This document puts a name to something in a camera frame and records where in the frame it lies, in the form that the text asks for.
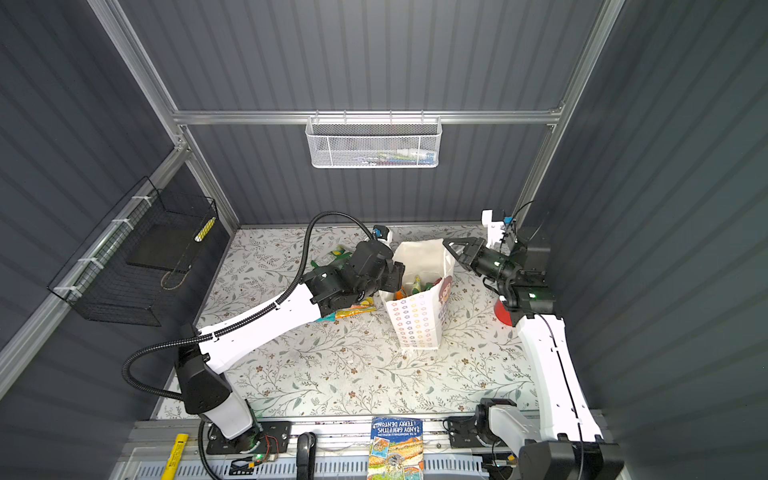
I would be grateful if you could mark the orange Fox's packet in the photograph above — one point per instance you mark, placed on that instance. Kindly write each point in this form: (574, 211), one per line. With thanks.
(365, 306)

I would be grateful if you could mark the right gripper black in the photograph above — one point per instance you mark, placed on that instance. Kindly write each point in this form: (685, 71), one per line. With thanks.
(472, 253)

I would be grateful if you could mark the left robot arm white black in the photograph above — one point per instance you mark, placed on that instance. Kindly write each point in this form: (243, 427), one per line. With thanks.
(200, 369)

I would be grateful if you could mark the black wire basket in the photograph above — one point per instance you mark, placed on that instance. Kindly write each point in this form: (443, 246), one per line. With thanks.
(133, 272)

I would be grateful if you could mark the yellow marker in basket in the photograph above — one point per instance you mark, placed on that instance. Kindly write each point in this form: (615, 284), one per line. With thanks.
(205, 229)

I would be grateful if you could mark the green Fox's packet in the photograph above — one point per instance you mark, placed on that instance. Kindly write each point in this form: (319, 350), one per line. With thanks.
(418, 286)

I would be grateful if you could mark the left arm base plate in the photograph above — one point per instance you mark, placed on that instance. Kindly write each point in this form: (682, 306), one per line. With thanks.
(264, 438)

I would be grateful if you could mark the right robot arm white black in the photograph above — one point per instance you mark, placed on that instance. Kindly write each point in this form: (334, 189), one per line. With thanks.
(566, 442)

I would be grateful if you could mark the white wire mesh basket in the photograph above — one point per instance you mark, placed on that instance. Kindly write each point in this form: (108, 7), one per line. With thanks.
(388, 145)

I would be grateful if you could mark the black handle tool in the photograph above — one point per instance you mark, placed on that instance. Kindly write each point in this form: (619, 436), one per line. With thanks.
(306, 456)

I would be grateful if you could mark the colourful book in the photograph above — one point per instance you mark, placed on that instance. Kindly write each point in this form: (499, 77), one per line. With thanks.
(396, 449)

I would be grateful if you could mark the dark green snack packet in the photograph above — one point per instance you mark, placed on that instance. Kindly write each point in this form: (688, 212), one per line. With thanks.
(336, 257)

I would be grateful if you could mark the white paper gift bag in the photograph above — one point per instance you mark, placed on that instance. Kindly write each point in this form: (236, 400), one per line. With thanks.
(418, 320)

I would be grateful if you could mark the red pencil cup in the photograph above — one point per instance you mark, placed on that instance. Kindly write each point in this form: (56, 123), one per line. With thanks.
(502, 314)

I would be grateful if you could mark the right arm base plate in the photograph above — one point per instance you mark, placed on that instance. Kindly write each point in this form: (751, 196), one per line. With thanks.
(498, 428)

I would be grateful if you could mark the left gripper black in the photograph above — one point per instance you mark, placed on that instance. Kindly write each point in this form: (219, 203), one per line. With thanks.
(394, 273)

